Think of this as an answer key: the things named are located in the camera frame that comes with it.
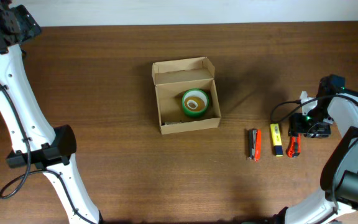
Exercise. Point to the black orange stapler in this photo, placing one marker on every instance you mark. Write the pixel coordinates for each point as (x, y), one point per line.
(255, 144)

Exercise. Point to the blue white marker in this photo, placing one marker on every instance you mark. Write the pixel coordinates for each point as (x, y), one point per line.
(172, 123)

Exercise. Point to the orange utility knife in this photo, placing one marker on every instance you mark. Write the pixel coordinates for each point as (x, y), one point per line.
(294, 148)

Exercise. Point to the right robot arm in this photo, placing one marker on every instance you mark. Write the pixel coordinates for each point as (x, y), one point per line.
(312, 118)

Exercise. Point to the small yellow tape roll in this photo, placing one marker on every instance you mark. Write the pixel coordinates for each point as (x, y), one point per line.
(194, 103)

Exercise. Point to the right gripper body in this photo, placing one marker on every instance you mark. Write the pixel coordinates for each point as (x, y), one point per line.
(314, 123)

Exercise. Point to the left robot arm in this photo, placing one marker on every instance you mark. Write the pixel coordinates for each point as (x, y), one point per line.
(36, 145)

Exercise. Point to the yellow blue highlighter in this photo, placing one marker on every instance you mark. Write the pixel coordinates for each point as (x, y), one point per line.
(276, 139)

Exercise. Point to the cardboard box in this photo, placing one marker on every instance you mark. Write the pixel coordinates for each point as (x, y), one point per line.
(171, 80)

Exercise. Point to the green tape roll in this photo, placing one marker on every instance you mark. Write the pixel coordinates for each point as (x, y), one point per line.
(195, 92)

